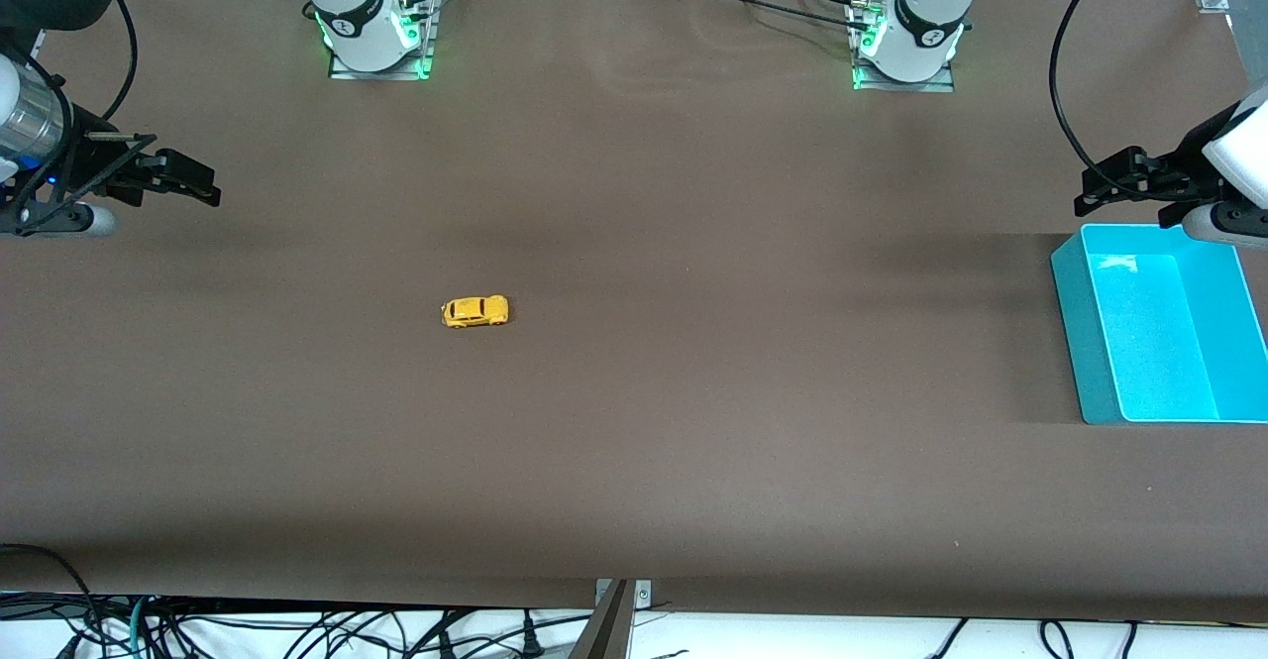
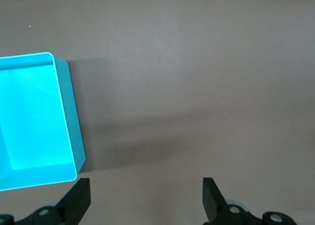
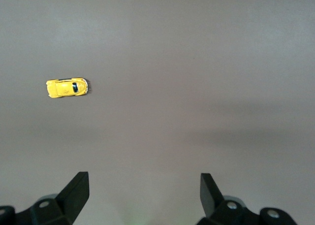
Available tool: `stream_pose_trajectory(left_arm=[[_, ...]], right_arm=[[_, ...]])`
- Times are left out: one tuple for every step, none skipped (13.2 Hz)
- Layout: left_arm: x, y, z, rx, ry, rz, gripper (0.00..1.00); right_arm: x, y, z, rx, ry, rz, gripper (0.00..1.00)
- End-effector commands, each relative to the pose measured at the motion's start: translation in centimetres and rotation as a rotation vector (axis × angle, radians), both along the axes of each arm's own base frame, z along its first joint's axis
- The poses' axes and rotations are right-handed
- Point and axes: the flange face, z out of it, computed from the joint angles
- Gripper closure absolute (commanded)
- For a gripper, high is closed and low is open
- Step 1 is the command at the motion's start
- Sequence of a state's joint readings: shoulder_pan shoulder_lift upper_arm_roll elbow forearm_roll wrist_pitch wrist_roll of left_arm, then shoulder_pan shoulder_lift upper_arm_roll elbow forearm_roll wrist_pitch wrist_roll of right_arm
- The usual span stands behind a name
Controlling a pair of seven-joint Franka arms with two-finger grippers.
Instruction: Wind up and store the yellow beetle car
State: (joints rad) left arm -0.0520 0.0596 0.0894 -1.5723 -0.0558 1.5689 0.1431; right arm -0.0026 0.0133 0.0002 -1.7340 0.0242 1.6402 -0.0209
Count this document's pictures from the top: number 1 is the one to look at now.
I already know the yellow toy beetle car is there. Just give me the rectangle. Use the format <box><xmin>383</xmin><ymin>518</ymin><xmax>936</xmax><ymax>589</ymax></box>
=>
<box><xmin>441</xmin><ymin>295</ymin><xmax>510</xmax><ymax>329</ymax></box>

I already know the turquoise plastic bin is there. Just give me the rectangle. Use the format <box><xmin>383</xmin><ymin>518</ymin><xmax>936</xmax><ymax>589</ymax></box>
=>
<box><xmin>1051</xmin><ymin>224</ymin><xmax>1268</xmax><ymax>425</ymax></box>

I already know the brown table cover sheet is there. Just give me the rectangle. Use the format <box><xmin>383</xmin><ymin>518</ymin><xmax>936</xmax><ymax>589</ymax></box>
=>
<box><xmin>0</xmin><ymin>0</ymin><xmax>1268</xmax><ymax>626</ymax></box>

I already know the dark grey metal bar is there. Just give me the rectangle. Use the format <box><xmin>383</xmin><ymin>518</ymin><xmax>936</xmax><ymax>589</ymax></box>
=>
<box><xmin>568</xmin><ymin>580</ymin><xmax>636</xmax><ymax>659</ymax></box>

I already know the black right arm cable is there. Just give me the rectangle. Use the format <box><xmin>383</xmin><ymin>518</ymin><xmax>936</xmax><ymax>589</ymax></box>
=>
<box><xmin>94</xmin><ymin>0</ymin><xmax>140</xmax><ymax>127</ymax></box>

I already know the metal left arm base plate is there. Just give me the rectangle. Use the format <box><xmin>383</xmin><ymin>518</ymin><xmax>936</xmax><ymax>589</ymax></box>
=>
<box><xmin>851</xmin><ymin>0</ymin><xmax>958</xmax><ymax>94</ymax></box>

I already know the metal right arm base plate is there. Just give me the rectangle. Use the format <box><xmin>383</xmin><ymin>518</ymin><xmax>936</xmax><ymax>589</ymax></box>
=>
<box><xmin>328</xmin><ymin>0</ymin><xmax>438</xmax><ymax>81</ymax></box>

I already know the black cable across table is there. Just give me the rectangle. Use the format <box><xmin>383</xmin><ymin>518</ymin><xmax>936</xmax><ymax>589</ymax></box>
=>
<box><xmin>684</xmin><ymin>0</ymin><xmax>875</xmax><ymax>32</ymax></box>

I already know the black floor cable tangle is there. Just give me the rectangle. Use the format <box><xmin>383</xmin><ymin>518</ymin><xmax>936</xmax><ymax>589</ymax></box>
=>
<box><xmin>0</xmin><ymin>543</ymin><xmax>595</xmax><ymax>659</ymax></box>

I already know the small metal table bracket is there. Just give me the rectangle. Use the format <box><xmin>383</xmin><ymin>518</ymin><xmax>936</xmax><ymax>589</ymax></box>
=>
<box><xmin>594</xmin><ymin>579</ymin><xmax>654</xmax><ymax>609</ymax></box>

